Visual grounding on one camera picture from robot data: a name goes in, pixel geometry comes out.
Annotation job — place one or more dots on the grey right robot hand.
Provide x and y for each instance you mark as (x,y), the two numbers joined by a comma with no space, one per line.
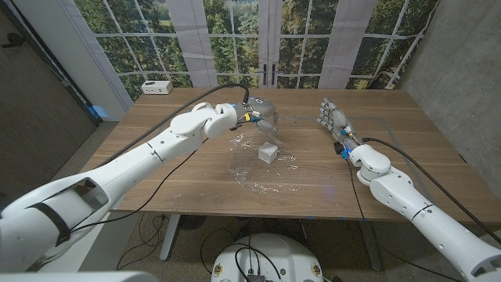
(338,121)

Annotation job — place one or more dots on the white cube block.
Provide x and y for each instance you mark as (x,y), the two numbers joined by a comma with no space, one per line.
(268,152)

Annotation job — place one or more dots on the clear plastic wrap sheet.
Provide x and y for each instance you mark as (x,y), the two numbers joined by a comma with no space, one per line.
(250,172)

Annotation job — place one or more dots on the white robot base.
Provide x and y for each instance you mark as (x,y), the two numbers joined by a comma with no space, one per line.
(270,258)

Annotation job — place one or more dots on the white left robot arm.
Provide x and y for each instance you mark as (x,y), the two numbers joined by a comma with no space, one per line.
(137,164)

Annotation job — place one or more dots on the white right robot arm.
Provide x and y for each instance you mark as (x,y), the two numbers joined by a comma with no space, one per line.
(399,196)

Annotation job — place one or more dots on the grey table leg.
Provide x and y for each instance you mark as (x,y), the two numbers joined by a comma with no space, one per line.
(370,246)

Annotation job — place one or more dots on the printed window backdrop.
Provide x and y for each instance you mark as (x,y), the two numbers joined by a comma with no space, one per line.
(235,39)

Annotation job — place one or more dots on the black round floor item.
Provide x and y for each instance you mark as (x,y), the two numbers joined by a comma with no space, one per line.
(192,222)

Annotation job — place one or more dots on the white power strip box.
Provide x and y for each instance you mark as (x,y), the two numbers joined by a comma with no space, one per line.
(156,87)

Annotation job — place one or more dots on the white table leg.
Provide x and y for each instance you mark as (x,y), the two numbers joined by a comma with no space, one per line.
(170,239)

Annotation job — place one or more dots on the light blue floor object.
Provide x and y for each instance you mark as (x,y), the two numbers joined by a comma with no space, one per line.
(98,112)

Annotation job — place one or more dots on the dark brown door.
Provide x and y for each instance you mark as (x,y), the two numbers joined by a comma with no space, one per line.
(31,98)

